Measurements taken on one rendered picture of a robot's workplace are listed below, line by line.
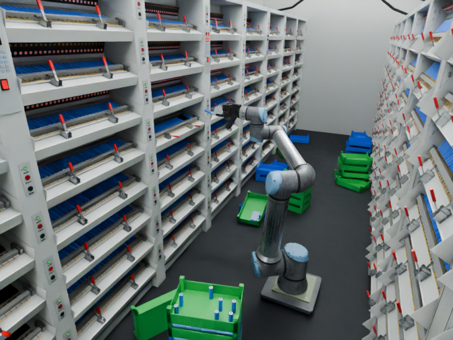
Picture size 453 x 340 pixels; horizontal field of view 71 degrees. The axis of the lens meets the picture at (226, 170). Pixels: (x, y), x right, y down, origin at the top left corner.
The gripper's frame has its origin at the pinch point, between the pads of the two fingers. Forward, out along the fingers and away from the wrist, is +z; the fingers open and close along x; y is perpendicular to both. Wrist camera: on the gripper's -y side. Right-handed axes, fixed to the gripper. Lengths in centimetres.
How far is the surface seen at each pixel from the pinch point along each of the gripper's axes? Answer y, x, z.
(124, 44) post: 44, 61, 16
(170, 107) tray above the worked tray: 9.3, 34.4, 11.0
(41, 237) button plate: -23, 127, 10
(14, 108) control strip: 25, 125, 9
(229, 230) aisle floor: -103, -20, -3
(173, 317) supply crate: -61, 109, -34
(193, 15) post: 61, -9, 18
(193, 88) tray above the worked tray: 14.9, -5.5, 17.5
